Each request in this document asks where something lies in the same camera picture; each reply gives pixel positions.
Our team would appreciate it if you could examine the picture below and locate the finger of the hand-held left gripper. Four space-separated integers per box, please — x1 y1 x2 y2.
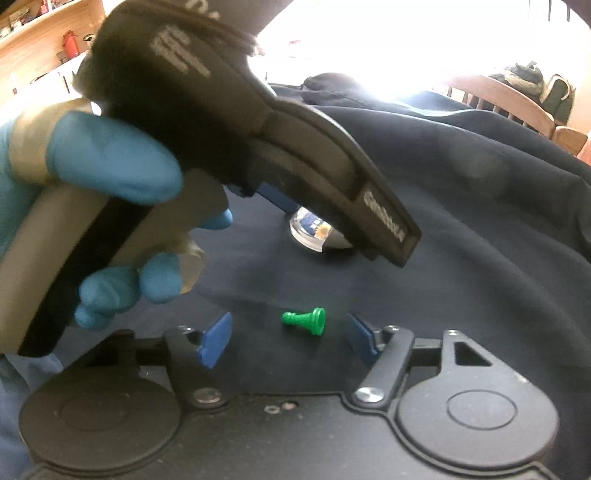
255 181 281 205

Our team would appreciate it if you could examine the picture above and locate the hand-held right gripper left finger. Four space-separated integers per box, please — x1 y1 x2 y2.
108 311 233 409

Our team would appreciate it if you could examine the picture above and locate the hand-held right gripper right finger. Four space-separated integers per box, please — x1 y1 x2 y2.
345 311 497 409

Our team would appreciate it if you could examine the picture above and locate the green pawn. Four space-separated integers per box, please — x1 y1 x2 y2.
281 307 326 336

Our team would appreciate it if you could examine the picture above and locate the person's left hand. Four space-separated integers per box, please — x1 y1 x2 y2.
0 111 233 330

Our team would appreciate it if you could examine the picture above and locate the dark blue blanket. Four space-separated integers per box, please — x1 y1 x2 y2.
60 71 591 480

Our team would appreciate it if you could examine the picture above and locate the person's blue clothing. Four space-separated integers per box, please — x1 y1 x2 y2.
0 355 63 480

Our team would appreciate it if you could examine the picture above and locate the wooden slatted chair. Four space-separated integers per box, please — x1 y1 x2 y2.
445 74 557 139

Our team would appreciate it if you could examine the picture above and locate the wooden wall shelf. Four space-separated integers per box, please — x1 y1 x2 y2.
0 0 107 93

